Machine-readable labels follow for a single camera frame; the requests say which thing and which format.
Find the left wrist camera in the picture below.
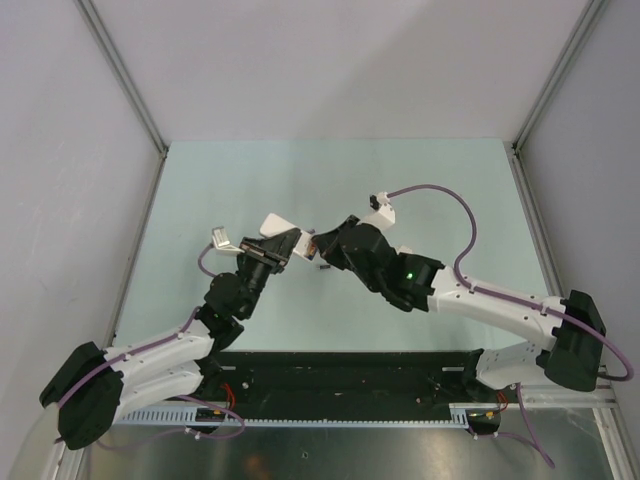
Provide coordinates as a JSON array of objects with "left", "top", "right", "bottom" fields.
[{"left": 211, "top": 226, "right": 242, "bottom": 256}]

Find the purple cable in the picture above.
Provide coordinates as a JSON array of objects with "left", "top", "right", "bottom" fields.
[
  {"left": 52, "top": 242, "right": 224, "bottom": 444},
  {"left": 387, "top": 184, "right": 635, "bottom": 384}
]

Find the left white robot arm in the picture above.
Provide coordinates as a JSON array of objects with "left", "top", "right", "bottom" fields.
[{"left": 39, "top": 223, "right": 311, "bottom": 450}]

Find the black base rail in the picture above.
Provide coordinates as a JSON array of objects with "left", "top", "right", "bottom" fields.
[{"left": 194, "top": 351, "right": 517, "bottom": 422}]

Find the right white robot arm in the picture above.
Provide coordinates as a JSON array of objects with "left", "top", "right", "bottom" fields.
[{"left": 312, "top": 217, "right": 606, "bottom": 401}]

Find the grey cable duct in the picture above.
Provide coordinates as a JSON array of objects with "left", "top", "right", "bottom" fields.
[{"left": 114, "top": 403, "right": 481, "bottom": 429}]

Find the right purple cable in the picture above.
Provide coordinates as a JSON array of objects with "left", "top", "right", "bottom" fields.
[{"left": 387, "top": 184, "right": 635, "bottom": 384}]

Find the white red remote control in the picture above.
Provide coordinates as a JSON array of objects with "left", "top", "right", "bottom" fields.
[{"left": 259, "top": 213, "right": 317, "bottom": 262}]

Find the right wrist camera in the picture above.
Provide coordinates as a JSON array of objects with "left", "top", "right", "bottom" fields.
[{"left": 360, "top": 192, "right": 396, "bottom": 232}]

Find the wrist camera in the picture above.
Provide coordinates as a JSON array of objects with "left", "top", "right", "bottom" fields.
[
  {"left": 211, "top": 226, "right": 242, "bottom": 256},
  {"left": 360, "top": 192, "right": 396, "bottom": 232}
]

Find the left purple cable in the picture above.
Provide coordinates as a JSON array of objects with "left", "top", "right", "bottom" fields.
[{"left": 52, "top": 242, "right": 224, "bottom": 444}]

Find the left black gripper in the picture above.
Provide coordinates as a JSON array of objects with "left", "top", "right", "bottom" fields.
[{"left": 236, "top": 228, "right": 299, "bottom": 318}]

